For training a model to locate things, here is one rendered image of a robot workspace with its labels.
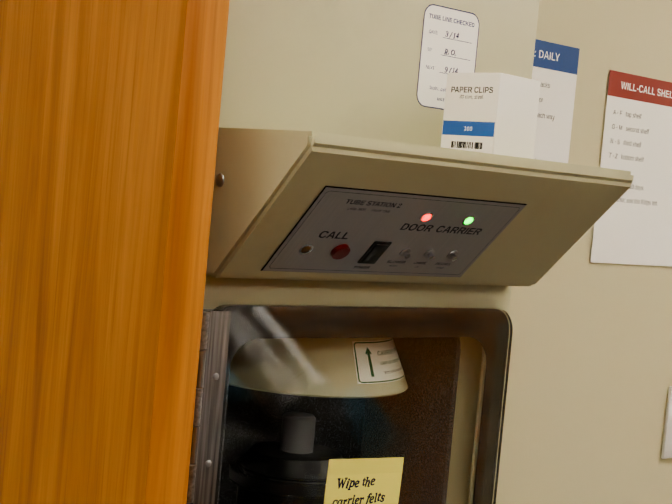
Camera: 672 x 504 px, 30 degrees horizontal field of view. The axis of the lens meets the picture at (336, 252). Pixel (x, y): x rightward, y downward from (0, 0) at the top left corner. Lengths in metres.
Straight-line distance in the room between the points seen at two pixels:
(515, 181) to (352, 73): 0.15
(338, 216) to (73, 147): 0.18
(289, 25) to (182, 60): 0.17
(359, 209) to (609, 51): 1.04
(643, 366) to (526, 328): 0.28
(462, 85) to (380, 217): 0.14
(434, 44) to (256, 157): 0.24
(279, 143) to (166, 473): 0.21
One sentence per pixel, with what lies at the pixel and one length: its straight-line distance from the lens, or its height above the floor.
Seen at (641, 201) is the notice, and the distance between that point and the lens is 1.91.
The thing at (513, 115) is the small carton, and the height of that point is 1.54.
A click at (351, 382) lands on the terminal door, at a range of 0.94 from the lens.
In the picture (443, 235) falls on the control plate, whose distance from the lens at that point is 0.91.
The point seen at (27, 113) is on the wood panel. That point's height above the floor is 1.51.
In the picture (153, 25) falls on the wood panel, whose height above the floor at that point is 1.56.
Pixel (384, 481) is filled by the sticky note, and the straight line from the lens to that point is 0.98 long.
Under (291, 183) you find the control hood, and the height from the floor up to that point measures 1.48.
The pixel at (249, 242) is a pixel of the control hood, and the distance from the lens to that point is 0.82.
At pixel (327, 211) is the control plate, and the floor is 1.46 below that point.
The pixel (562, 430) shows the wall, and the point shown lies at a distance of 1.84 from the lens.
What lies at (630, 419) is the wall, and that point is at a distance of 1.96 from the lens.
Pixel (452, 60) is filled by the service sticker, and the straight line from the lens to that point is 1.00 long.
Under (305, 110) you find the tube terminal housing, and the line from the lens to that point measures 0.91.
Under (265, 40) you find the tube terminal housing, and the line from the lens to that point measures 0.88.
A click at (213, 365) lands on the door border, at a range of 0.86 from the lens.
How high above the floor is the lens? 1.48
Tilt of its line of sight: 3 degrees down
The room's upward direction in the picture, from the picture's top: 5 degrees clockwise
